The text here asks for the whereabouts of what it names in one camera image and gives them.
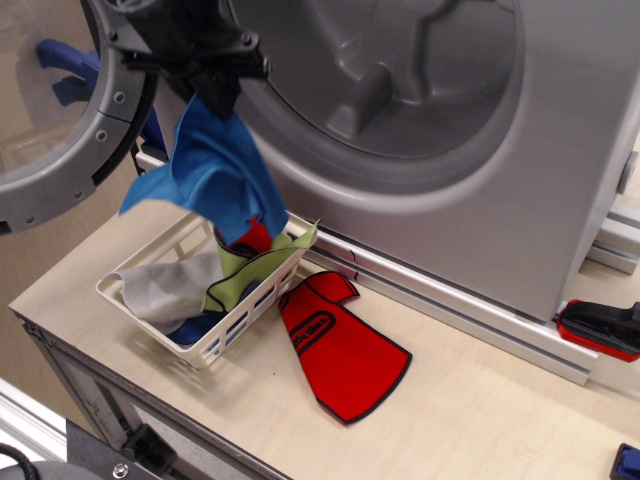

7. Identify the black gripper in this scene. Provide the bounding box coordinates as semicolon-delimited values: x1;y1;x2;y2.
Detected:
107;1;270;120

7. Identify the white plastic laundry basket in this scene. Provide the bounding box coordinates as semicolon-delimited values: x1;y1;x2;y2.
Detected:
96;213;310;369

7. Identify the grey toy washing machine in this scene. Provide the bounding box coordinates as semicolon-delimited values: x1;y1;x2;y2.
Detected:
220;1;639;320

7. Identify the round grey washer door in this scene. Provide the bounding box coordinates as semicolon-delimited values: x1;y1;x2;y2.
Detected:
1;1;158;235

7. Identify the red felt shirt in basket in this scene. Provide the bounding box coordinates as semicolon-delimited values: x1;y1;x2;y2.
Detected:
227;218;272;258

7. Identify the blue clamp behind door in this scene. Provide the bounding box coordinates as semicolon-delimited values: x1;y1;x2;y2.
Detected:
35;39;100;83

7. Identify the green felt cloth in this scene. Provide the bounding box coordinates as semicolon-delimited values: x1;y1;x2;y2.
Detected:
201;221;319;314

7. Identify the grey cloth in basket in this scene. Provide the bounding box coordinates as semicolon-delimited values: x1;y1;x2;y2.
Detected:
107;240;223;335

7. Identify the dark blue cloth in basket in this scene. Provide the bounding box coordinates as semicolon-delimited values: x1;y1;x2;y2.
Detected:
172;282;261;346

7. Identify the red and black clamp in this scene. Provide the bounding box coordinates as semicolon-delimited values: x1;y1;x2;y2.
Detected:
556;300;639;363

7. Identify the blue black clamp corner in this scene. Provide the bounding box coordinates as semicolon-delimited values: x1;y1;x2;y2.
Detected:
609;443;640;480

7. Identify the black bracket on table frame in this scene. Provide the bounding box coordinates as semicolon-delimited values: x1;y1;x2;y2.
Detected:
121;424;178;476

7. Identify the aluminium extrusion rail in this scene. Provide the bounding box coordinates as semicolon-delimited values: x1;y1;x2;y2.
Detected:
134;149;640;387

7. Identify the grey robot base with cable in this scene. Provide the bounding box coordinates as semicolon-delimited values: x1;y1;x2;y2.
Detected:
1;443;134;480

